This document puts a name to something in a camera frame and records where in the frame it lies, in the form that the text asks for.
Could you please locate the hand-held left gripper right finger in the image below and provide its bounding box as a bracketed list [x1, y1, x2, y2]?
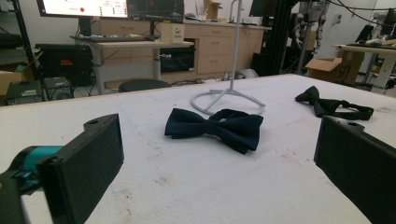
[313, 115, 396, 224]

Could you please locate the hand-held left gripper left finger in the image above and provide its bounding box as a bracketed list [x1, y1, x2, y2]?
[36, 113, 125, 224]

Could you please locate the black bow tie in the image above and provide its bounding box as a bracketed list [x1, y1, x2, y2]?
[294, 85, 375, 121]

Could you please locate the navy bow tie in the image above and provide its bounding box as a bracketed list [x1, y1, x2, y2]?
[163, 107, 264, 155]

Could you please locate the white wire display rack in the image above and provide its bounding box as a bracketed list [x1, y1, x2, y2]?
[190, 0, 266, 117]

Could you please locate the grey power supply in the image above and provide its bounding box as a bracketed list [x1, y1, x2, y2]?
[5, 79, 44, 106]

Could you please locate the open cardboard box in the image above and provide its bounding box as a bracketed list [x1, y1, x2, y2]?
[304, 49, 365, 86]

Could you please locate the black round stool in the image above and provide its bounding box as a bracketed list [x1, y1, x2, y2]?
[118, 78, 172, 93]

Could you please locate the black equipment case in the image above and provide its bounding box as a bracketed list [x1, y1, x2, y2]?
[35, 43, 94, 88]

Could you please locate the white table mat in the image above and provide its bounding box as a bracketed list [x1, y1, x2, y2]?
[0, 73, 396, 224]

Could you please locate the cardboard box with teal item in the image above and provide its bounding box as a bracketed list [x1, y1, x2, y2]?
[0, 62, 35, 96]

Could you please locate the pale side table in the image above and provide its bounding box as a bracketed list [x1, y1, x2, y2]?
[332, 42, 396, 94]

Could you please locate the black keyboard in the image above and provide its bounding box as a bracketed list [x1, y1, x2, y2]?
[70, 35, 161, 44]

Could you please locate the white-legged desk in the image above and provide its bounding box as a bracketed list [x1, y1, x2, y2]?
[70, 36, 194, 96]

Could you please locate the monitor with white screen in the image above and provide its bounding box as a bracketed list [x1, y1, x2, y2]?
[35, 0, 129, 19]

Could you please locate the small pale carton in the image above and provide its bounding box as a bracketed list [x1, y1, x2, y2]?
[160, 21, 186, 45]

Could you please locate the monitor with dark screen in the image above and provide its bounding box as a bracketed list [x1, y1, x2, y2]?
[125, 0, 185, 24]

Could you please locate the light wooden cabinet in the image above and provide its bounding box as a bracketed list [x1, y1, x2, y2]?
[92, 17, 265, 83]

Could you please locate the black metal frame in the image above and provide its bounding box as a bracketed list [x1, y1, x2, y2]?
[270, 0, 301, 77]

